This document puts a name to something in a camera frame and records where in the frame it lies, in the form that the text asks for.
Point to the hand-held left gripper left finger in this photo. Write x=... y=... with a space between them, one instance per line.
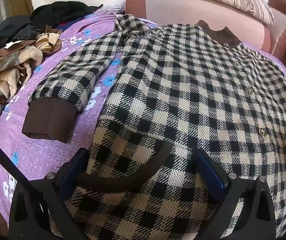
x=70 y=173

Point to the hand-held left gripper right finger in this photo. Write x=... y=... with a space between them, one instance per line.
x=210 y=173

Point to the black and beige checked jacket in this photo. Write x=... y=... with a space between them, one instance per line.
x=182 y=92

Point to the purple floral bedsheet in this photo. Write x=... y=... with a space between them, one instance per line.
x=45 y=150

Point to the brown and beige patterned cloth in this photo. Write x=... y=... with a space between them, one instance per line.
x=5 y=72

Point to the blue and red garment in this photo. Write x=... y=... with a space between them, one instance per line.
x=63 y=25

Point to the dark grey garment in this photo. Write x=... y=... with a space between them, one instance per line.
x=8 y=32

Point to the clear plastic wrap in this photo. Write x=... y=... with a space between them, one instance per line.
x=113 y=8

